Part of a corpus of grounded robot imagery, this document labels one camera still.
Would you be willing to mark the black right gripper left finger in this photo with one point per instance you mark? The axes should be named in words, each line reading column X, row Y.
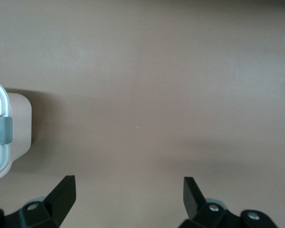
column 50, row 213

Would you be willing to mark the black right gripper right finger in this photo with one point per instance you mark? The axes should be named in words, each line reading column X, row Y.
column 204, row 216

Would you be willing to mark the pink translucent plastic box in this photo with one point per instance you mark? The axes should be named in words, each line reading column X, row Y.
column 21, row 123

